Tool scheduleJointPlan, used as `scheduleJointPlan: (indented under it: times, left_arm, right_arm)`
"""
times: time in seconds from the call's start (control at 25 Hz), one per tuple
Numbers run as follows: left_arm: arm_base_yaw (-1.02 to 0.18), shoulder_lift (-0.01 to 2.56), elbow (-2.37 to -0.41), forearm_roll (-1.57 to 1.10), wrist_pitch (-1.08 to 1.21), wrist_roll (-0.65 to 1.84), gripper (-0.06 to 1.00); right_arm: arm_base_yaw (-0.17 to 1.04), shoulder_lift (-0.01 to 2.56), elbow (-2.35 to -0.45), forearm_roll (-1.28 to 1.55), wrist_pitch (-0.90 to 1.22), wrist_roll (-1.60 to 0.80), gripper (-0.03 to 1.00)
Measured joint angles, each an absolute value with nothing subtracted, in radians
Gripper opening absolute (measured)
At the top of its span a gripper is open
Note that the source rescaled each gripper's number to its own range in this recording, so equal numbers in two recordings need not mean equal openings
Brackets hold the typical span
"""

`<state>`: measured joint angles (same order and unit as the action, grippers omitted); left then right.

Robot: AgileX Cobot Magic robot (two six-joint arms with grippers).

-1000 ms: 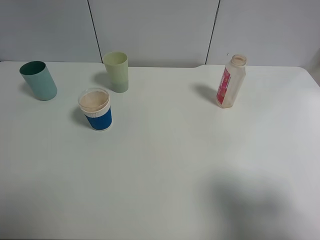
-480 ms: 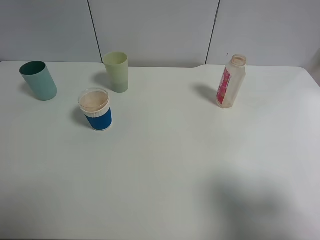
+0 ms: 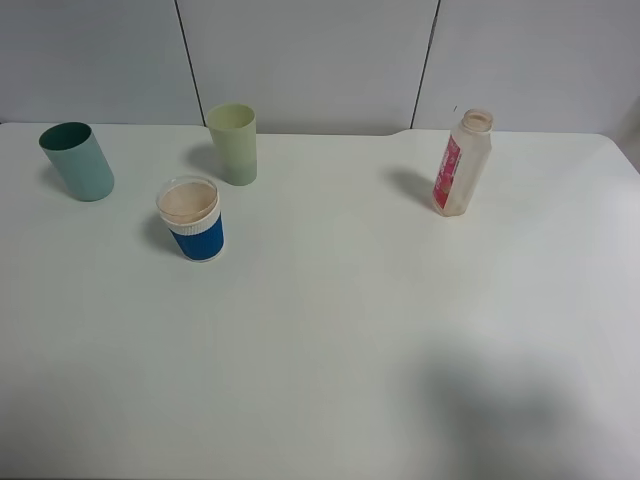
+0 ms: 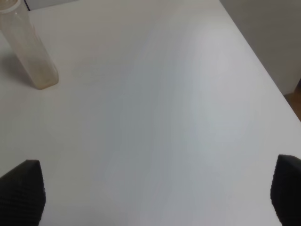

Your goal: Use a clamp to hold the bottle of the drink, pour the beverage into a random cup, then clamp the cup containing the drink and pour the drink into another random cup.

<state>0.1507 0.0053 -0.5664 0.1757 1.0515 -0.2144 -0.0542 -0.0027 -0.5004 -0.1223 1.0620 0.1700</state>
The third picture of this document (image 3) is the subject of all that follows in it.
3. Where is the blue sleeved glass cup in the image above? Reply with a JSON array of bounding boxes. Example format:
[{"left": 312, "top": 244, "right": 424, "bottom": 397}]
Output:
[{"left": 156, "top": 176, "right": 225, "bottom": 262}]

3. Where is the pink label drink bottle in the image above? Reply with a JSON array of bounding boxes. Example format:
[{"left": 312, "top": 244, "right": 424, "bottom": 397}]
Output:
[{"left": 432, "top": 109, "right": 494, "bottom": 217}]

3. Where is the teal green plastic cup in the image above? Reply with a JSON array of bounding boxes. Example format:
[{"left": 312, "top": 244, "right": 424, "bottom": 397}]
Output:
[{"left": 39, "top": 122, "right": 115, "bottom": 202}]

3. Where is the pale green plastic cup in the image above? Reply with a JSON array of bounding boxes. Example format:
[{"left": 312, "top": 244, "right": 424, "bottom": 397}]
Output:
[{"left": 206, "top": 103, "right": 258, "bottom": 186}]

